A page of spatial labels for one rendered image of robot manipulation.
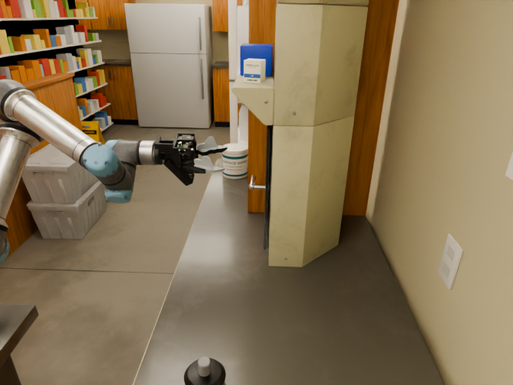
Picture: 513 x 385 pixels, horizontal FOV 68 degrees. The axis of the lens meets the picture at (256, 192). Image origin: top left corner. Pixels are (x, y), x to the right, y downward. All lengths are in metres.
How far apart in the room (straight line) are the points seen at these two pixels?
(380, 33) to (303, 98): 0.49
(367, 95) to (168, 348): 1.05
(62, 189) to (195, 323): 2.32
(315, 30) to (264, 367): 0.82
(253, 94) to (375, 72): 0.55
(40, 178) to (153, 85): 3.35
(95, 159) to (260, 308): 0.59
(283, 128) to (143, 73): 5.29
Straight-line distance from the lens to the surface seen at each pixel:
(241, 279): 1.21
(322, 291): 1.19
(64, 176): 3.17
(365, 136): 1.50
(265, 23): 1.39
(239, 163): 1.86
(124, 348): 2.39
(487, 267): 0.90
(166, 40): 6.11
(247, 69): 1.12
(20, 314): 1.26
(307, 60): 1.03
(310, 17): 1.03
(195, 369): 0.93
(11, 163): 1.32
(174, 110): 6.24
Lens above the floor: 1.69
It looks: 25 degrees down
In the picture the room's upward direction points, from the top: 1 degrees clockwise
